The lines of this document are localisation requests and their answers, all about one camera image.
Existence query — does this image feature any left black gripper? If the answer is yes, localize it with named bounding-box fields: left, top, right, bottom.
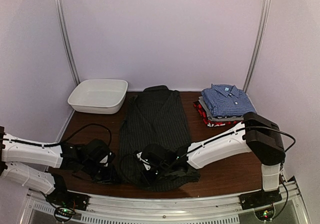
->
left=81, top=159, right=121, bottom=186

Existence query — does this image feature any black pinstriped long sleeve shirt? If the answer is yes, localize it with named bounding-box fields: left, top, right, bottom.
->
left=117, top=85, right=201, bottom=192

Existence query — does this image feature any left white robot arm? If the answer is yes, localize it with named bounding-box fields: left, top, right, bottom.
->
left=0, top=127, right=120, bottom=206

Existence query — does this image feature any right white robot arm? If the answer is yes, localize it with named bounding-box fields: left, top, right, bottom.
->
left=136, top=112, right=286, bottom=205

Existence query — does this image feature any white plastic tub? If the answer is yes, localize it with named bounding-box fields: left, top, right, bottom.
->
left=67, top=79, right=129, bottom=115

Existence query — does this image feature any grey folded shirt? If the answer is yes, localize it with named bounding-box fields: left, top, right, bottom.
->
left=198, top=96, right=244, bottom=122

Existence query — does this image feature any red black folded shirt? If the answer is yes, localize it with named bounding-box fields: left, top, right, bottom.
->
left=193, top=101, right=242, bottom=128

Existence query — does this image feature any blue checked folded shirt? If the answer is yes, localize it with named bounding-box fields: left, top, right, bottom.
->
left=201, top=84, right=257, bottom=118

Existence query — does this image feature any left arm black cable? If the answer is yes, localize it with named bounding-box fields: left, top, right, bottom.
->
left=0, top=123, right=113, bottom=152

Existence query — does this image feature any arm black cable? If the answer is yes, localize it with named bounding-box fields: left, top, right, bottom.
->
left=0, top=123, right=113, bottom=152
left=119, top=126, right=297, bottom=185

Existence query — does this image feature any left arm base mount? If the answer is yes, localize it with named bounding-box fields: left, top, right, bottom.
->
left=40, top=183, right=90, bottom=224

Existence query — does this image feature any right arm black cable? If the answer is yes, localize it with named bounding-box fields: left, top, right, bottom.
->
left=119, top=126, right=297, bottom=185

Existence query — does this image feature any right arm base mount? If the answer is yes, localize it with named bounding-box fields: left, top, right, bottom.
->
left=239, top=182, right=289, bottom=223

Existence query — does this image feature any front aluminium rail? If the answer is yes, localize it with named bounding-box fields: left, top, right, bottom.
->
left=19, top=181, right=311, bottom=224

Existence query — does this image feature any left aluminium frame post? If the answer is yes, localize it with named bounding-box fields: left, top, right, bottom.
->
left=54, top=0, right=81, bottom=86

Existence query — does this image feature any aluminium frame post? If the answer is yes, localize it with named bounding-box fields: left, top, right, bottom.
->
left=243, top=0, right=272, bottom=93
left=54, top=0, right=81, bottom=86

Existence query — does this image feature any right aluminium frame post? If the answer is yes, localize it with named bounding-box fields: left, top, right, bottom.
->
left=243, top=0, right=272, bottom=93

